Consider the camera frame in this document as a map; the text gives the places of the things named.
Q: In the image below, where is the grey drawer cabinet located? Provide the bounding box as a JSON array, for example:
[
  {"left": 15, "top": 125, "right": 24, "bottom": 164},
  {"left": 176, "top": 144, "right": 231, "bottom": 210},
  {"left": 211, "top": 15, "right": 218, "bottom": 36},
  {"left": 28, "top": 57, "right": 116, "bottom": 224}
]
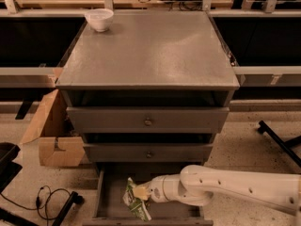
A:
[{"left": 55, "top": 9, "right": 241, "bottom": 174}]

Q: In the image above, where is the black bin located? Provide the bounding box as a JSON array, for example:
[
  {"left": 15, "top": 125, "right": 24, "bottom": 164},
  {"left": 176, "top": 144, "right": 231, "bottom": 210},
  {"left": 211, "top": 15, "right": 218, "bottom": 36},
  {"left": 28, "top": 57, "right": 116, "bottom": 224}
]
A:
[{"left": 0, "top": 142, "right": 22, "bottom": 193}]

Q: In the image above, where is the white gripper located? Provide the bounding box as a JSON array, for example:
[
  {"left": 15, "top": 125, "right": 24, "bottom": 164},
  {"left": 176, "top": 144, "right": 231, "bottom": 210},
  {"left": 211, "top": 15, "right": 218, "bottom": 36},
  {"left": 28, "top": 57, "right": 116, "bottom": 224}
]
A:
[{"left": 133, "top": 174, "right": 180, "bottom": 202}]

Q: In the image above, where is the black cable on floor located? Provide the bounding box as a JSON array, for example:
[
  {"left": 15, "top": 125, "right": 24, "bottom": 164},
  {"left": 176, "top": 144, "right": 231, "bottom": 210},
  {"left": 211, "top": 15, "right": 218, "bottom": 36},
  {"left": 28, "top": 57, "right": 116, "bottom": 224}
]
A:
[{"left": 0, "top": 186, "right": 74, "bottom": 222}]

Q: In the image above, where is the grey middle drawer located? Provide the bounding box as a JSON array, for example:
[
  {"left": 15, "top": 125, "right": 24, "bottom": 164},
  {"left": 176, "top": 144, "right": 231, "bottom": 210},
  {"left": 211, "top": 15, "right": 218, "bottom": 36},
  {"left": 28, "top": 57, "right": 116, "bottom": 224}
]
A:
[{"left": 84, "top": 143, "right": 213, "bottom": 162}]

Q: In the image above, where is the grey top drawer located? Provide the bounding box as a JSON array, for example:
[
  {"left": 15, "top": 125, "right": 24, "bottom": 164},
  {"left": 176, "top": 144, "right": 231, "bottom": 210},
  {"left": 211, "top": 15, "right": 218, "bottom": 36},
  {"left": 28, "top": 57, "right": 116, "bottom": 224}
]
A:
[{"left": 67, "top": 107, "right": 229, "bottom": 134}]

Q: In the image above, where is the black stand leg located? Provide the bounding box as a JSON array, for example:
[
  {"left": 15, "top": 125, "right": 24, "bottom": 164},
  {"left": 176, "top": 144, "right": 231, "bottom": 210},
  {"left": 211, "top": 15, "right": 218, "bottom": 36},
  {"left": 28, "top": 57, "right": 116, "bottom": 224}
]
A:
[{"left": 257, "top": 121, "right": 301, "bottom": 167}]

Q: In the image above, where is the grey open bottom drawer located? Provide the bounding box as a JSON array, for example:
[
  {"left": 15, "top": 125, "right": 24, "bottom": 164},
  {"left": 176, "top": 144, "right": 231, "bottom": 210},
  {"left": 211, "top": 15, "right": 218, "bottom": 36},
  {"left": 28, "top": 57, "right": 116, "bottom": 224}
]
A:
[{"left": 83, "top": 162, "right": 214, "bottom": 226}]

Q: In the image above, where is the cardboard box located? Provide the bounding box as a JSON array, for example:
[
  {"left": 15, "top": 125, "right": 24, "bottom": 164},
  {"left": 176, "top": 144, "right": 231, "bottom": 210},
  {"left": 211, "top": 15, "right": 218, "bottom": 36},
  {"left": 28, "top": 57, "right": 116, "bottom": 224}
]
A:
[{"left": 20, "top": 89, "right": 85, "bottom": 167}]

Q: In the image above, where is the green jalapeno chip bag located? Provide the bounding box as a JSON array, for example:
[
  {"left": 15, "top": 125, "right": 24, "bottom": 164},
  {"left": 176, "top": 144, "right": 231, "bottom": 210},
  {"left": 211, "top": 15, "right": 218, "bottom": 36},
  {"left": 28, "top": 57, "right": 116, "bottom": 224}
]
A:
[{"left": 122, "top": 178, "right": 151, "bottom": 222}]

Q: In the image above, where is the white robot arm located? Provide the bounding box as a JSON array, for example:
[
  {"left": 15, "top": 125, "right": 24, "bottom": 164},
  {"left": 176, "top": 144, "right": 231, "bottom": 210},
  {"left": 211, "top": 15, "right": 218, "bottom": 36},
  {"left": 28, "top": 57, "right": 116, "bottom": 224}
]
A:
[{"left": 133, "top": 165, "right": 301, "bottom": 226}]

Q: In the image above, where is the white bowl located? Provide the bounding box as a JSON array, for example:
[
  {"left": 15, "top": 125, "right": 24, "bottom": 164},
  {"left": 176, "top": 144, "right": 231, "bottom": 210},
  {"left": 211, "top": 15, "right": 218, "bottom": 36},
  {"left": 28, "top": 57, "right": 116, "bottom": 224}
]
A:
[{"left": 85, "top": 8, "right": 114, "bottom": 32}]

